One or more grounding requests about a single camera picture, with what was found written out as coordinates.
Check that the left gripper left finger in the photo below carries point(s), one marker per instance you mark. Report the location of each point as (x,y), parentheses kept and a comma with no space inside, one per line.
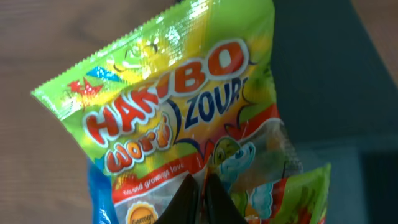
(183,207)

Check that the Haribo gummy worms bag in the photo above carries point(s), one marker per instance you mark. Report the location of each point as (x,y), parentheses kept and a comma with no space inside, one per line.
(191,91)

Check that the blue Oreo cookie pack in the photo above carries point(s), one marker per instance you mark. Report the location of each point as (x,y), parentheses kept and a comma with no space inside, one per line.
(100,192)

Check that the dark green gift box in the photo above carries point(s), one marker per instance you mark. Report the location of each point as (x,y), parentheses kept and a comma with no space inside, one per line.
(335,68)

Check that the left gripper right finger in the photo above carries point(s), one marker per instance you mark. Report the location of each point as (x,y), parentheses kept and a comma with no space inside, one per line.
(220,208)

